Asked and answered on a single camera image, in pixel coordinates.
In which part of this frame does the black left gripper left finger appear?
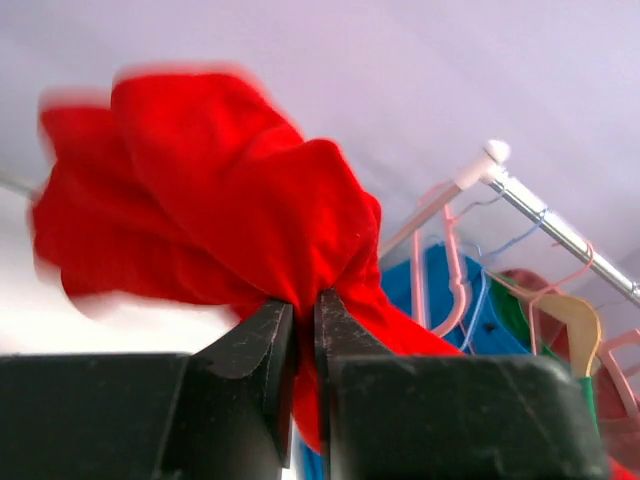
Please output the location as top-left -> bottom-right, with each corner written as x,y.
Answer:
1,301 -> 295,480

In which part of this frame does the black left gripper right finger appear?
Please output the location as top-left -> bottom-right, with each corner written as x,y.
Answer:
314,290 -> 611,480

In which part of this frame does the light blue wire hanger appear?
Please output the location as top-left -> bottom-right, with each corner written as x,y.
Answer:
460,208 -> 549,353

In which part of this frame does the blue t-shirt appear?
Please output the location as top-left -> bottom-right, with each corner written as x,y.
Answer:
296,242 -> 529,479

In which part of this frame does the green t-shirt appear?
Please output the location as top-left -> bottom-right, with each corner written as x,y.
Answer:
490,269 -> 602,420

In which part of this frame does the wooden hanger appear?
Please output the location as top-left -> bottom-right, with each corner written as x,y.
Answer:
537,294 -> 602,378

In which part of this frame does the thick pink plastic hanger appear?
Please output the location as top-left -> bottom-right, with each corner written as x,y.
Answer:
599,329 -> 639,417

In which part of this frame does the dusty red t-shirt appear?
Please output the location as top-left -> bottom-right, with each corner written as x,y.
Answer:
491,280 -> 639,479

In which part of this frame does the white and chrome clothes rack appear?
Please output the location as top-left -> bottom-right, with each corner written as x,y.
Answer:
378,139 -> 639,305

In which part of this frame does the thin pink wire hanger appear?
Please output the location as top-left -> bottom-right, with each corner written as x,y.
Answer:
486,240 -> 601,354

